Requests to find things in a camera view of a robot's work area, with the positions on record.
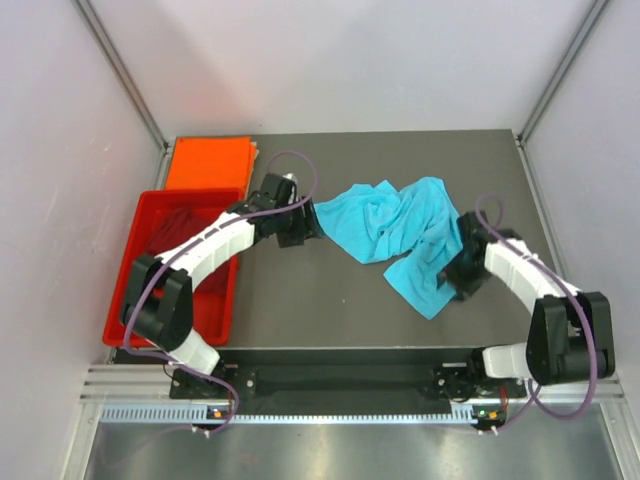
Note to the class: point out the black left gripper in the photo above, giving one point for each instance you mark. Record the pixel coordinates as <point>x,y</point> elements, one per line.
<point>307,227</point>

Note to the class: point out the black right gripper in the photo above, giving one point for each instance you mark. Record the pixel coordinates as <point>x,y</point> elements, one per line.
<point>462,287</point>

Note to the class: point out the light blue t shirt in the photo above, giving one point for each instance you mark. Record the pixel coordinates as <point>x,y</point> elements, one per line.
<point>415,228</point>

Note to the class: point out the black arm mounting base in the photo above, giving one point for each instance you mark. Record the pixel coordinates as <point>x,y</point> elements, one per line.
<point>357,381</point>

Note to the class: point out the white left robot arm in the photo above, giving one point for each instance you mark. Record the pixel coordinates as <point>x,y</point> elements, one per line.
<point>158,301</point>

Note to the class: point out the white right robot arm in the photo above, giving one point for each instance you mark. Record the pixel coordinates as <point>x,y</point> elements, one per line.
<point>570,337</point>

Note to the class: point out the folded orange t shirt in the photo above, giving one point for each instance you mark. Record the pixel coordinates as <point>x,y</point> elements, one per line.
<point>212,162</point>

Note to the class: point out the dark red t shirt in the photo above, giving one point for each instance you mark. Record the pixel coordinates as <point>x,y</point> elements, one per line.
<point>177,227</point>

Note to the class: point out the red plastic bin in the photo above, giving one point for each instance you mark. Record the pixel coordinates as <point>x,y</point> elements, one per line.
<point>212,313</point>

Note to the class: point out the aluminium front frame rail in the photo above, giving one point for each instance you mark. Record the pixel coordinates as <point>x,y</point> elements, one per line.
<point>140,383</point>

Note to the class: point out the left aluminium frame post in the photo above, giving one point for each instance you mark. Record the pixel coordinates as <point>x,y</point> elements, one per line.
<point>90,16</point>

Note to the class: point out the aluminium frame post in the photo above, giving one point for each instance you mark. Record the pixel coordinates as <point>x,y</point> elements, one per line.
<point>577,43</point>
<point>90,16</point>

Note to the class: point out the slotted grey cable duct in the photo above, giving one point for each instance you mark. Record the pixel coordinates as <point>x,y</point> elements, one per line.
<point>202,414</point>

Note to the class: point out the right aluminium frame post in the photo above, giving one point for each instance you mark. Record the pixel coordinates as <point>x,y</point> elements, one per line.
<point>577,43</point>

